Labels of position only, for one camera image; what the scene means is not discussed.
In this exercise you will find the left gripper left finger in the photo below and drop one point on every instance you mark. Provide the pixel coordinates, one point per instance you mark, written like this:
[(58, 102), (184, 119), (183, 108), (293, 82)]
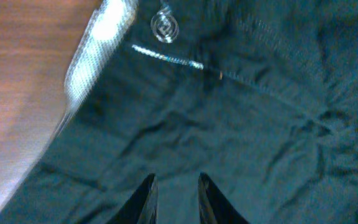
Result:
[(142, 206)]

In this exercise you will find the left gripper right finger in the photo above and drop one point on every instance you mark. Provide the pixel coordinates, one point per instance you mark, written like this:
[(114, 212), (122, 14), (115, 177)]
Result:
[(214, 207)]

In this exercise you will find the dark green shorts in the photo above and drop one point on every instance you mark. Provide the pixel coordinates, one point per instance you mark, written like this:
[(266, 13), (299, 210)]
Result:
[(260, 95)]

